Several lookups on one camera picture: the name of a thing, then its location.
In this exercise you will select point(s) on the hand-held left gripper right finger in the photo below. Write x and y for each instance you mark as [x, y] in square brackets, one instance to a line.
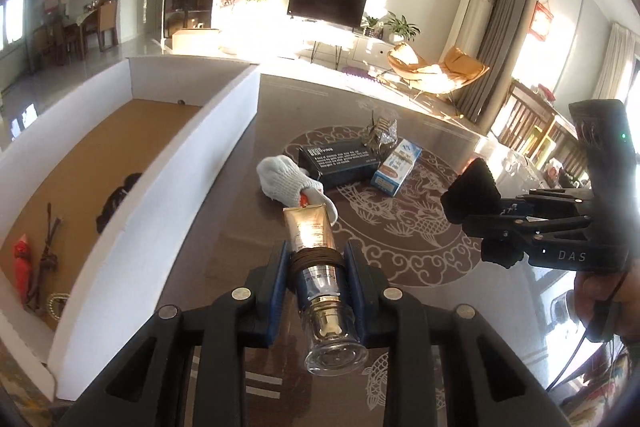
[359, 277]

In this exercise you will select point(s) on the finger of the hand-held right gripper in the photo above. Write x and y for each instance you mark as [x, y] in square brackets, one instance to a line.
[520, 227]
[550, 199]

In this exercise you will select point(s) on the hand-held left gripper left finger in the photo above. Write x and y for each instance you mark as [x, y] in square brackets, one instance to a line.
[276, 307]

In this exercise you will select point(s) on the gold cosmetic tube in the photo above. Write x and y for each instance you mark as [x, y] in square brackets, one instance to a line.
[307, 232]

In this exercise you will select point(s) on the white cardboard box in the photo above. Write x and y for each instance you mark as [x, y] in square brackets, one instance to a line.
[150, 207]

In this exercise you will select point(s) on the red packet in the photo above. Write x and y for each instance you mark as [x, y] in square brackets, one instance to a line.
[24, 267]

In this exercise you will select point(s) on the brown patterned desktop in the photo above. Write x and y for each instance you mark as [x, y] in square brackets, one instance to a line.
[230, 207]

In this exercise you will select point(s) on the person's right hand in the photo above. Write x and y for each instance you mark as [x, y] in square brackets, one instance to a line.
[592, 294]

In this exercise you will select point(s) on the wooden chair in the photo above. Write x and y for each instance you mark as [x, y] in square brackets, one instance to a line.
[522, 114]

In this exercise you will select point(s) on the white sheer curtain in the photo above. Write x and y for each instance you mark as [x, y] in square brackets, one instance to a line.
[612, 62]

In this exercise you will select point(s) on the small orange packet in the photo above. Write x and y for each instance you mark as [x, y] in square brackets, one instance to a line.
[303, 197]

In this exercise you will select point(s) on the blue white carton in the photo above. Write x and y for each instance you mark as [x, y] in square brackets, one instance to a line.
[397, 167]

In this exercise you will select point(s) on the black box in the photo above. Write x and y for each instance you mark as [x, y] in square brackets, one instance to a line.
[340, 162]

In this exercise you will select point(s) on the white knit glove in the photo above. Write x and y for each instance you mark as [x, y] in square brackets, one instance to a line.
[285, 177]

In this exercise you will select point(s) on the orange lounge chair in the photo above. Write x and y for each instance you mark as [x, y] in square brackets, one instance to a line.
[412, 67]
[465, 67]

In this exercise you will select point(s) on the grey curtain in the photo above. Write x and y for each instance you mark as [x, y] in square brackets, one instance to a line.
[500, 32]

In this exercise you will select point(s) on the covered standing air conditioner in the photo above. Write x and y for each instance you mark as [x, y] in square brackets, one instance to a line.
[472, 12]

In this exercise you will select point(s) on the purple floor mat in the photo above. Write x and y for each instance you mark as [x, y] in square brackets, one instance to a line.
[361, 73]

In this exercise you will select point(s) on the white television cabinet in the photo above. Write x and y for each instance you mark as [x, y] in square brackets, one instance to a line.
[370, 49]

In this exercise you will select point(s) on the large potted plant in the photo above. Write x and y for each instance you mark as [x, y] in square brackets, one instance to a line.
[400, 27]

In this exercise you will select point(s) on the small potted plant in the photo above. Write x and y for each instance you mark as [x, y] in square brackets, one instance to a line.
[372, 26]

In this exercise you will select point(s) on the black television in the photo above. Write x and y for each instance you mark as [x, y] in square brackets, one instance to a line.
[327, 3]

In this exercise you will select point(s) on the brown cardboard box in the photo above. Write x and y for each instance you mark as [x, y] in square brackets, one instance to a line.
[195, 41]

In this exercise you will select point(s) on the wooden dining set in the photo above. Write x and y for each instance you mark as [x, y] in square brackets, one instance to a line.
[95, 24]

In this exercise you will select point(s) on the glass balcony door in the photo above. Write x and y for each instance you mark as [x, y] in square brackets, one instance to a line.
[20, 17]

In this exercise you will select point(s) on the red wall hanging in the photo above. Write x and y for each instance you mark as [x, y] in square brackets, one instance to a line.
[541, 21]

